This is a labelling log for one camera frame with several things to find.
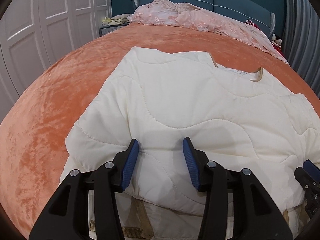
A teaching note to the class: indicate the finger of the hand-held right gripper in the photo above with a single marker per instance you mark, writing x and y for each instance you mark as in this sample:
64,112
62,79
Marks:
308,182

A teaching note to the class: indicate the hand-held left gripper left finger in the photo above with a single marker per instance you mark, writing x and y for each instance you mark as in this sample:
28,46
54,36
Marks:
131,160

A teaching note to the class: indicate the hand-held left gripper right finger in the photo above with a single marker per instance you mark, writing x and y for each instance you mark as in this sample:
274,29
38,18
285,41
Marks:
190,160

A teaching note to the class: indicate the white quilted jacket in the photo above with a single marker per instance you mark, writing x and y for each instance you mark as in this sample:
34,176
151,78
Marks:
175,100

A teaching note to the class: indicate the orange velvet bed blanket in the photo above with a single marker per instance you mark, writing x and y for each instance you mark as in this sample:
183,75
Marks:
62,92

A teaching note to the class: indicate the dark nightstand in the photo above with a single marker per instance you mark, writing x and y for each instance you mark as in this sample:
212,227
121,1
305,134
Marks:
107,30

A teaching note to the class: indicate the red plush toy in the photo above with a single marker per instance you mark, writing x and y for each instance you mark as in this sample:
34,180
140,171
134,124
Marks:
277,48

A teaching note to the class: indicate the beige cloth bundle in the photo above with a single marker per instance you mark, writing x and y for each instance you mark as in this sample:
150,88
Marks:
121,19

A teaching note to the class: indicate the yellow small toy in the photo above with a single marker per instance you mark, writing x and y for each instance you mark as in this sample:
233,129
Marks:
106,20

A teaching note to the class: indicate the pink lace quilt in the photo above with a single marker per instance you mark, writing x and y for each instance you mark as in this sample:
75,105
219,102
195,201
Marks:
200,17

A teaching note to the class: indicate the white plush toy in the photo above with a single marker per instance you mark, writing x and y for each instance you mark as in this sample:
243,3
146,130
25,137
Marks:
276,38

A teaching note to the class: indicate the red white cloth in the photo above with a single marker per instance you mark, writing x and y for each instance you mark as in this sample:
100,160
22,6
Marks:
252,23

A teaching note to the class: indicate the grey curtain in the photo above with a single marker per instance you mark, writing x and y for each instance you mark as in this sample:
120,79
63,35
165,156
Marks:
302,30

